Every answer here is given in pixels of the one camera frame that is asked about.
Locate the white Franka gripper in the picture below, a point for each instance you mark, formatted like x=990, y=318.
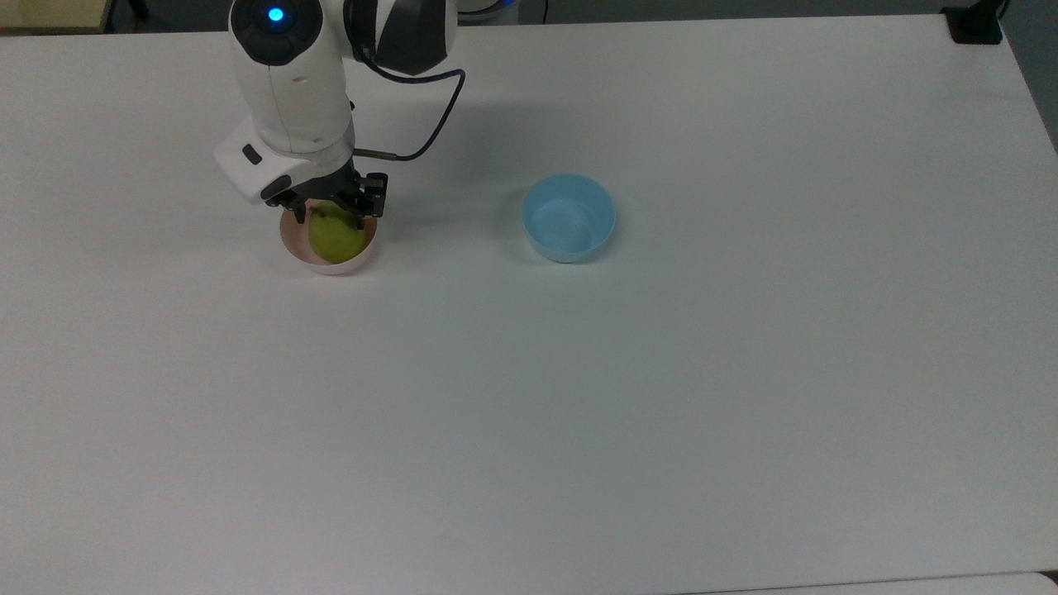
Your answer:
x=277, y=169

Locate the green pear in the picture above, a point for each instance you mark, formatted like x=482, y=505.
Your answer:
x=335, y=240

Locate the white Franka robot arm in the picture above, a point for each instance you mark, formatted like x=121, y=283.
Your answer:
x=289, y=83

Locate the pink plastic bowl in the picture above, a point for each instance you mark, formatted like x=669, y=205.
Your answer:
x=331, y=266

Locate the blue plastic bowl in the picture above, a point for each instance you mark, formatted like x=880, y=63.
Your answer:
x=569, y=219

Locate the wooden board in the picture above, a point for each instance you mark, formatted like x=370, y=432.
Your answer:
x=54, y=15

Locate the black table clamp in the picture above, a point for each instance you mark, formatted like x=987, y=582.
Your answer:
x=975, y=23

